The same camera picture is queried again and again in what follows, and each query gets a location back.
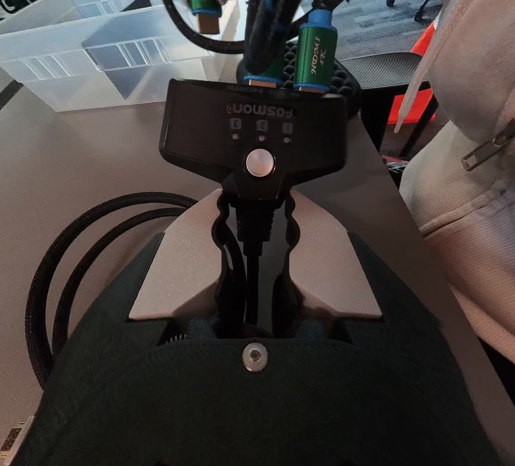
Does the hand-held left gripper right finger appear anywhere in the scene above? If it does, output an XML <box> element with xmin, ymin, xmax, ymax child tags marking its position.
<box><xmin>274</xmin><ymin>189</ymin><xmax>383</xmax><ymax>336</ymax></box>

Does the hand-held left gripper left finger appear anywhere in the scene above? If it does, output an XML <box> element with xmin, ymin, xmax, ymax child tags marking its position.
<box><xmin>128</xmin><ymin>188</ymin><xmax>244</xmax><ymax>336</ymax></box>

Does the black HDMI switch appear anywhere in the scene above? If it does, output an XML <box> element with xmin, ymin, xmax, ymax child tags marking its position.
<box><xmin>159</xmin><ymin>79</ymin><xmax>347</xmax><ymax>241</ymax></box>

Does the thick black braided switch cable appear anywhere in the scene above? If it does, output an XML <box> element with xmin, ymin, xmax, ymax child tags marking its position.
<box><xmin>25</xmin><ymin>191</ymin><xmax>262</xmax><ymax>390</ymax></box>

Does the clear plastic bin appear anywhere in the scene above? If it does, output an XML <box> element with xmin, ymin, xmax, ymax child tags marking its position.
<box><xmin>0</xmin><ymin>5</ymin><xmax>242</xmax><ymax>112</ymax></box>
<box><xmin>0</xmin><ymin>0</ymin><xmax>170</xmax><ymax>36</ymax></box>

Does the black bumpy wrist rest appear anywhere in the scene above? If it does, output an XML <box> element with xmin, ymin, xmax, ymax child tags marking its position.
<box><xmin>237</xmin><ymin>40</ymin><xmax>363</xmax><ymax>118</ymax></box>

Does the black mesh office chair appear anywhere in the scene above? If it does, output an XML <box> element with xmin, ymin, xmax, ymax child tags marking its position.
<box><xmin>341</xmin><ymin>51</ymin><xmax>439</xmax><ymax>156</ymax></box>

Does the person's white hoodie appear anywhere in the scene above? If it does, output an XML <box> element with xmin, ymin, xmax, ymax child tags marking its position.
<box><xmin>374</xmin><ymin>0</ymin><xmax>515</xmax><ymax>378</ymax></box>

